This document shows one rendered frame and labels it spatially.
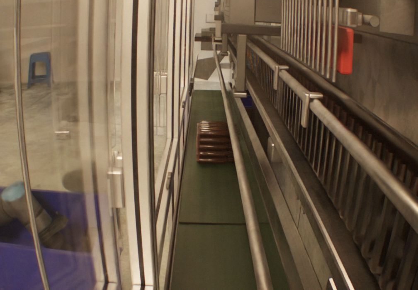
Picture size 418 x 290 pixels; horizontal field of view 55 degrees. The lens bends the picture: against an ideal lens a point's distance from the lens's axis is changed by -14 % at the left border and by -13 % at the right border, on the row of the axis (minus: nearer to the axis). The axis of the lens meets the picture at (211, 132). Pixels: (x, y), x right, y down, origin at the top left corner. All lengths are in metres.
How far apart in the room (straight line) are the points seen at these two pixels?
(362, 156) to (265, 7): 0.97
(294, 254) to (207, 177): 0.41
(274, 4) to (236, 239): 0.72
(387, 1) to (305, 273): 0.35
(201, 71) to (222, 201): 1.37
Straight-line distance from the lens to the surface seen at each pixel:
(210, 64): 2.13
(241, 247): 0.67
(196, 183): 0.90
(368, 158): 0.27
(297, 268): 0.55
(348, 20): 0.40
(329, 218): 0.38
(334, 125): 0.34
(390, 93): 0.91
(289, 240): 0.61
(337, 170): 0.39
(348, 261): 0.32
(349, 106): 0.37
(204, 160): 1.01
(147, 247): 0.72
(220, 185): 0.89
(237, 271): 0.60
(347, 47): 0.45
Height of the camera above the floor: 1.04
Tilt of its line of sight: 16 degrees down
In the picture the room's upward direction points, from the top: 2 degrees clockwise
